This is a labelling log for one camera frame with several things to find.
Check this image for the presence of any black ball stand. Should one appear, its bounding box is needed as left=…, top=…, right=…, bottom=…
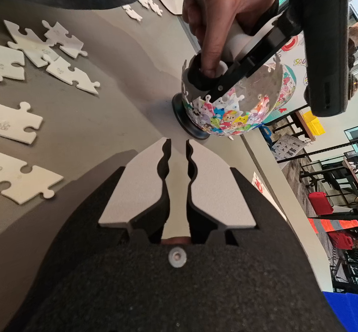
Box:
left=171, top=93, right=211, bottom=140

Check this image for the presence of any blue plastic bin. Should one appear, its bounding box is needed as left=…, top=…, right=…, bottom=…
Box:
left=322, top=290, right=358, bottom=332

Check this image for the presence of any colourful puzzle ball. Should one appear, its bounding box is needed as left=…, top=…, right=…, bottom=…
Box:
left=180, top=52, right=297, bottom=138

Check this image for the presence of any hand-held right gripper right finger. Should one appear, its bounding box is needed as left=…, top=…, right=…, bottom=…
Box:
left=186, top=139, right=258, bottom=245

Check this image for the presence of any colourful puzzle box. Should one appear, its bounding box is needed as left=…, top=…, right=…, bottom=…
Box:
left=262, top=30, right=311, bottom=125

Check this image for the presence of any white puzzle leaflet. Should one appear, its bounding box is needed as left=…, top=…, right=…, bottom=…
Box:
left=251, top=171, right=287, bottom=222

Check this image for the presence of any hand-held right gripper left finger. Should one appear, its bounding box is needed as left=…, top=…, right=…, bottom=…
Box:
left=98, top=137, right=171, bottom=244

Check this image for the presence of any yellow storage box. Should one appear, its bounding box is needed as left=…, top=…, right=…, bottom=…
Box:
left=302, top=111, right=326, bottom=137

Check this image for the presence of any row of white puzzle pieces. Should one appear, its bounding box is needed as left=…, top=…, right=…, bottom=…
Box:
left=0, top=20, right=102, bottom=205

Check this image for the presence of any red cloth bag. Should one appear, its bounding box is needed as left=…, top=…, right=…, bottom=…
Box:
left=307, top=191, right=356, bottom=250

